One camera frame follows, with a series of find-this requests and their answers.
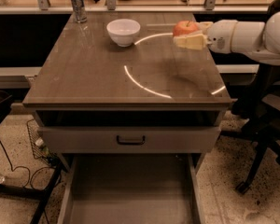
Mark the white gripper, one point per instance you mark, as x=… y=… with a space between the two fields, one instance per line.
x=220 y=35

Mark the red apple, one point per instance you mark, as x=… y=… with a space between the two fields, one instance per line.
x=185 y=28

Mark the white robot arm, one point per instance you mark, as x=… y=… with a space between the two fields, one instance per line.
x=257 y=40

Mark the grey drawer cabinet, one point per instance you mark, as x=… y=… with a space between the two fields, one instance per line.
x=89 y=81

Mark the open middle drawer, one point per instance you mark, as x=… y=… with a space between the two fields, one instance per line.
x=132 y=189

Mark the white ceramic bowl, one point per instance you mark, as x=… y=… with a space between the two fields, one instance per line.
x=123 y=31

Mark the black office chair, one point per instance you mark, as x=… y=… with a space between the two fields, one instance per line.
x=260 y=104

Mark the silver metal can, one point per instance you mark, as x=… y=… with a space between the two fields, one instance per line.
x=79 y=10

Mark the black stand at left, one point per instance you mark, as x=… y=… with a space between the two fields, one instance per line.
x=31 y=192

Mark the top drawer with black handle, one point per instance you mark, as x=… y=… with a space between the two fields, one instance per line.
x=129 y=139

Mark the wire mesh basket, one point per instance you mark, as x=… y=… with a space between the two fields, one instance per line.
x=39 y=148

